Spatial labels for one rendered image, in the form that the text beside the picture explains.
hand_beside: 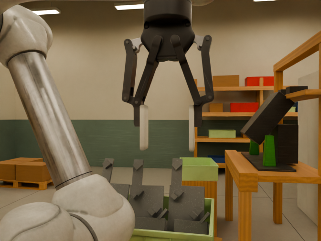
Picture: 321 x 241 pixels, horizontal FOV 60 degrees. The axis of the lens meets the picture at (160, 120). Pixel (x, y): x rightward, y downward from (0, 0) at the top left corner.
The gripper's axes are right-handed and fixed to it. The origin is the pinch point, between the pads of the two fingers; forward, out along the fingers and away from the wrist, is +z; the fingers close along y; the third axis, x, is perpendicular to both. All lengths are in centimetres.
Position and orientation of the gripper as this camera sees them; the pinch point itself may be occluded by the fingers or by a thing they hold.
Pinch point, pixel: (167, 131)
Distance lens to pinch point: 43.6
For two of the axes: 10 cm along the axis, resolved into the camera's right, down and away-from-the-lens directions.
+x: -1.6, 0.1, -9.9
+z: 0.0, 10.0, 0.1
